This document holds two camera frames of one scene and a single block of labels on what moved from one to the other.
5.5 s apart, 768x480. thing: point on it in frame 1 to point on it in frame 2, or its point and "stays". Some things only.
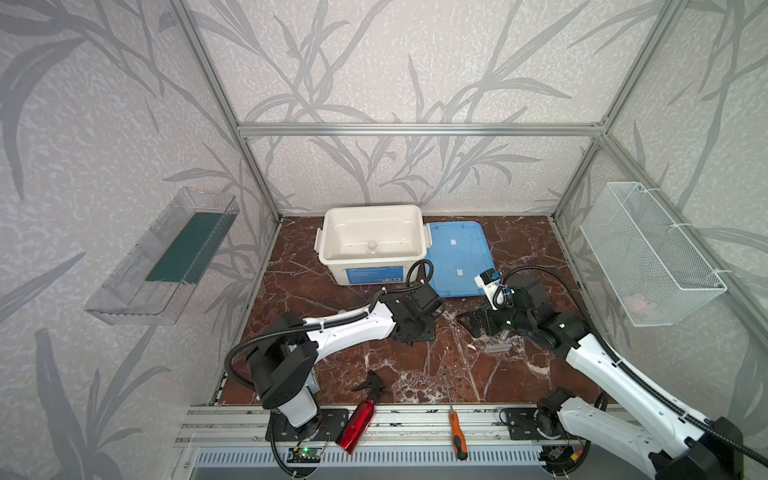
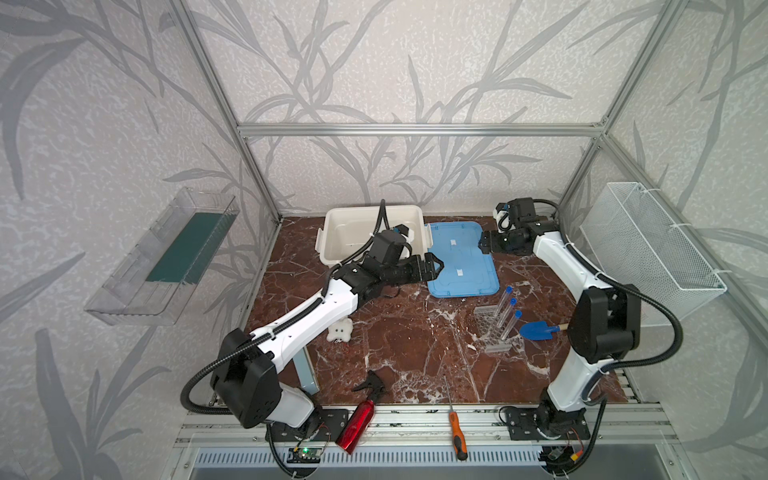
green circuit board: [304, 454] stays
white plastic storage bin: [372, 245] stays
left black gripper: [428, 298] to [424, 267]
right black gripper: [492, 319] to [495, 241]
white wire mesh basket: [658, 278] stays
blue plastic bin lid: [460, 252] stays
